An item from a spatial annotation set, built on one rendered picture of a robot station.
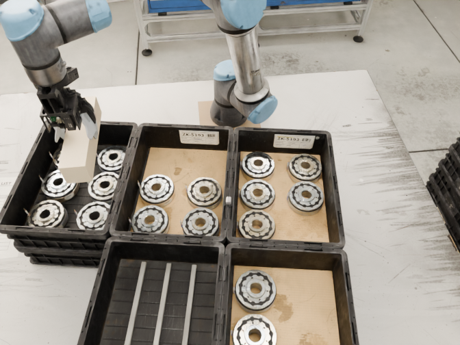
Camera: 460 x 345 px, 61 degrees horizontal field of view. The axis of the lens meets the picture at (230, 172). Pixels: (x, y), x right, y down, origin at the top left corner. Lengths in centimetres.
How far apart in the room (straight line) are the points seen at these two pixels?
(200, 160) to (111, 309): 52
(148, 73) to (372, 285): 222
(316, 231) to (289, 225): 8
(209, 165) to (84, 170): 44
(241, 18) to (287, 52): 214
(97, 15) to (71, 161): 34
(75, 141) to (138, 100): 71
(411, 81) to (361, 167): 171
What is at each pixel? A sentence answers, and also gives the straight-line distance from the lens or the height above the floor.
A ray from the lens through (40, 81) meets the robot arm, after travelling 87.
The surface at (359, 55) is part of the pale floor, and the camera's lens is 323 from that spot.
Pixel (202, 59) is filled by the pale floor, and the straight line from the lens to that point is 304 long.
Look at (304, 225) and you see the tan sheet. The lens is 114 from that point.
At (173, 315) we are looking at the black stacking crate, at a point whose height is 83.
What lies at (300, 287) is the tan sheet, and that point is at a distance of 106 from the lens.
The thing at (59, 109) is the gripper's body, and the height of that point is 123.
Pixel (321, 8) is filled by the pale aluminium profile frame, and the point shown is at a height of 29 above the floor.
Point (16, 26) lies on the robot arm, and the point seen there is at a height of 142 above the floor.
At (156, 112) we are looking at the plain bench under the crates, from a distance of 162.
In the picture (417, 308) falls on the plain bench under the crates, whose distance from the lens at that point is 128.
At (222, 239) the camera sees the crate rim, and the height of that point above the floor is 93.
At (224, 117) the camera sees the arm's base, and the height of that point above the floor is 77.
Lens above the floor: 180
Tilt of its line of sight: 53 degrees down
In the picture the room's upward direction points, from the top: straight up
